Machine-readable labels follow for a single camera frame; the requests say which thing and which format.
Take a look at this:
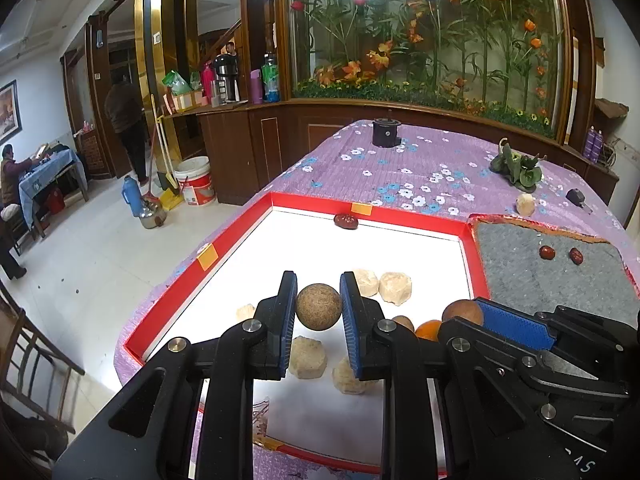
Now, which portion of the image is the glass flower display case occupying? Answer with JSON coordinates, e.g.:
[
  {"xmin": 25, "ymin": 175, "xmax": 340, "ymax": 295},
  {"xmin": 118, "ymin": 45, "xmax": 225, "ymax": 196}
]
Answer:
[{"xmin": 274, "ymin": 0, "xmax": 571, "ymax": 141}]

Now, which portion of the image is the green plant ornament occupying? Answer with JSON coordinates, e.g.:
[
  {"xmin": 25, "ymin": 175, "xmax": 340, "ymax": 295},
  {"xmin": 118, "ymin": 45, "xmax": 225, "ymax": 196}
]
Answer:
[{"xmin": 489, "ymin": 137, "xmax": 545, "ymax": 193}]

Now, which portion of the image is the blue thermos flask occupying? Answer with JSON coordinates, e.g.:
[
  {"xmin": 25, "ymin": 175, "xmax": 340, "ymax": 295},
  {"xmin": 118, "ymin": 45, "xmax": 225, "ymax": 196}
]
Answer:
[{"xmin": 122, "ymin": 175, "xmax": 143, "ymax": 218}]

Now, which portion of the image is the steel thermos jug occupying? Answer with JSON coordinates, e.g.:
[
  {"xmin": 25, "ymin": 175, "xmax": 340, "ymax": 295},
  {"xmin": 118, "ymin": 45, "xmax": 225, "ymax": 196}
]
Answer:
[{"xmin": 214, "ymin": 54, "xmax": 241, "ymax": 103}]

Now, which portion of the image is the black key fob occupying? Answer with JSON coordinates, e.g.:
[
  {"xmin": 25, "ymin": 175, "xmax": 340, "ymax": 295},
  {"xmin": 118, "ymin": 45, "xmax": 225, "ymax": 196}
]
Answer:
[{"xmin": 566, "ymin": 188, "xmax": 595, "ymax": 213}]

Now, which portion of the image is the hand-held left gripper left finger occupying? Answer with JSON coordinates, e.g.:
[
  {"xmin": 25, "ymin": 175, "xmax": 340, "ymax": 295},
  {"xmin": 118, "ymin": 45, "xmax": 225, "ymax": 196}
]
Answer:
[{"xmin": 52, "ymin": 270, "xmax": 298, "ymax": 480}]

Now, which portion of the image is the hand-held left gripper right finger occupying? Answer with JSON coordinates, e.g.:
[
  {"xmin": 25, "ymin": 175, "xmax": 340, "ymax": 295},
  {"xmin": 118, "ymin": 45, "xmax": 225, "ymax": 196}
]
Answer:
[{"xmin": 340, "ymin": 270, "xmax": 568, "ymax": 480}]

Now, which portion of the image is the framed wall picture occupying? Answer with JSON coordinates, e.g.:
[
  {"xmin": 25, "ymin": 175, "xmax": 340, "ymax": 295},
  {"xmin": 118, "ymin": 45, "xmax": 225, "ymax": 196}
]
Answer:
[{"xmin": 0, "ymin": 80, "xmax": 23, "ymax": 146}]

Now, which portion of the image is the green plastic bag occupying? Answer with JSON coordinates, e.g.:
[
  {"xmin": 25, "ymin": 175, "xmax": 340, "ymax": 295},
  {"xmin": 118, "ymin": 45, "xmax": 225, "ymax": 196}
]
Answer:
[{"xmin": 161, "ymin": 70, "xmax": 193, "ymax": 96}]

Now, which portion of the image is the grey felt mat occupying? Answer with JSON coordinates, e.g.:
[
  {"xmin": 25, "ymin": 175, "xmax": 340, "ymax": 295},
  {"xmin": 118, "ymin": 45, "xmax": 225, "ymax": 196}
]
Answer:
[{"xmin": 469, "ymin": 213, "xmax": 640, "ymax": 321}]

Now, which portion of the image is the black cylinder holder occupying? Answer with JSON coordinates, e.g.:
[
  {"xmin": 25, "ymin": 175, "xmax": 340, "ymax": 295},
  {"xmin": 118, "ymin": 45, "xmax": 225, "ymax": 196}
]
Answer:
[{"xmin": 371, "ymin": 117, "xmax": 401, "ymax": 148}]

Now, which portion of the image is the red gift box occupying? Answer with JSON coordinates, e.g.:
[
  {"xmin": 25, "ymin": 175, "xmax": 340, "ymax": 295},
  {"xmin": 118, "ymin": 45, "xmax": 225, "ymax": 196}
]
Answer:
[{"xmin": 124, "ymin": 191, "xmax": 493, "ymax": 478}]

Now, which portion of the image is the white plastic bucket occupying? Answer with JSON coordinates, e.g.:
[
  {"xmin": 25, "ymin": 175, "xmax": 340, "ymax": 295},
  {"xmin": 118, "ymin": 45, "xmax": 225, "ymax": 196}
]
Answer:
[{"xmin": 173, "ymin": 156, "xmax": 217, "ymax": 207}]

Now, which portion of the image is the green bottle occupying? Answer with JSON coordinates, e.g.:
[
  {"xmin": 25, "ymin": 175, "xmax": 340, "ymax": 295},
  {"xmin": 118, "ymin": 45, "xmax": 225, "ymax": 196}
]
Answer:
[{"xmin": 261, "ymin": 52, "xmax": 280, "ymax": 103}]

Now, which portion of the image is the brown wood ornament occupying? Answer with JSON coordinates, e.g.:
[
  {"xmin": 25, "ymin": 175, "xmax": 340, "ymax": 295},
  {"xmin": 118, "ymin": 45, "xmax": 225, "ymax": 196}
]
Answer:
[{"xmin": 594, "ymin": 98, "xmax": 630, "ymax": 120}]

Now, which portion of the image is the orange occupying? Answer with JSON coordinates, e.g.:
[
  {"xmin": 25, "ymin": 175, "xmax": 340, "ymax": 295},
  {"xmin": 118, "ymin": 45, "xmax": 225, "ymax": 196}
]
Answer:
[{"xmin": 415, "ymin": 320, "xmax": 443, "ymax": 342}]

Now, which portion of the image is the table with blue cloth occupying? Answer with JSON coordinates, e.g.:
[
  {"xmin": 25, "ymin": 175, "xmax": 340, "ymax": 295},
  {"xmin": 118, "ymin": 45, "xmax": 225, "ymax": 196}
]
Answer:
[{"xmin": 19, "ymin": 149, "xmax": 90, "ymax": 238}]

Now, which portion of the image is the metal kettle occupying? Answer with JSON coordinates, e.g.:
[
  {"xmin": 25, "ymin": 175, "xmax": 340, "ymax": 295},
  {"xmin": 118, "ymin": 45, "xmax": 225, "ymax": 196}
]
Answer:
[{"xmin": 138, "ymin": 200, "xmax": 167, "ymax": 230}]

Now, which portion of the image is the yellow broom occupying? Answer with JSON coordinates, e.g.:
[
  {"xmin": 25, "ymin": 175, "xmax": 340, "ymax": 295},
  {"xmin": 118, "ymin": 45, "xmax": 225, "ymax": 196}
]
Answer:
[{"xmin": 150, "ymin": 94, "xmax": 185, "ymax": 211}]

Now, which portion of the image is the purple floral tablecloth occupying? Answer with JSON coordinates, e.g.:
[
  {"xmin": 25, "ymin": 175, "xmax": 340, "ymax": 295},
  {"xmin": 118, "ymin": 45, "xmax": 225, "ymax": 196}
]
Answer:
[{"xmin": 114, "ymin": 119, "xmax": 640, "ymax": 480}]

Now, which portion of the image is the wooden chair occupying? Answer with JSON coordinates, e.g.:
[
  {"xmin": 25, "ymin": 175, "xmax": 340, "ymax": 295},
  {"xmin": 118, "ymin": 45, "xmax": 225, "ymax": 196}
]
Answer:
[{"xmin": 0, "ymin": 277, "xmax": 86, "ymax": 480}]

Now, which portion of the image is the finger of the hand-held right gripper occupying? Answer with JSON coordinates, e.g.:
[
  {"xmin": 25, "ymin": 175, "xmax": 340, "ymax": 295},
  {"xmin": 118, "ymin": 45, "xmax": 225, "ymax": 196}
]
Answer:
[
  {"xmin": 439, "ymin": 317, "xmax": 631, "ymax": 397},
  {"xmin": 474, "ymin": 296, "xmax": 639, "ymax": 362}
]

